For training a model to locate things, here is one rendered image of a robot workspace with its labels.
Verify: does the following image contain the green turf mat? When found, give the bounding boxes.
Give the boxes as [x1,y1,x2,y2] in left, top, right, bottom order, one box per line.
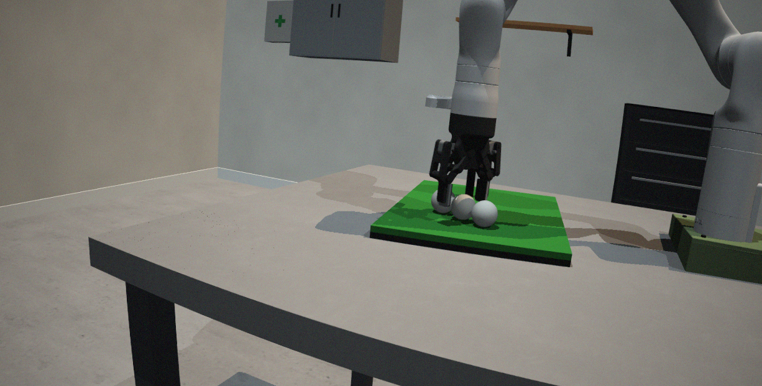
[370,180,572,267]

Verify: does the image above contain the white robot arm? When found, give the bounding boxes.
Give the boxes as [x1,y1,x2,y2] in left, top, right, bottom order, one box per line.
[425,0,762,243]

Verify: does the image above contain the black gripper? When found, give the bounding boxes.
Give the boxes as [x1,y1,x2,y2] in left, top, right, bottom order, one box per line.
[429,113,502,207]

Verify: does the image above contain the white ball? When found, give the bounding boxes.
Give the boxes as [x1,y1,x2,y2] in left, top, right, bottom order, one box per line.
[451,194,475,220]
[471,200,498,227]
[431,190,455,213]

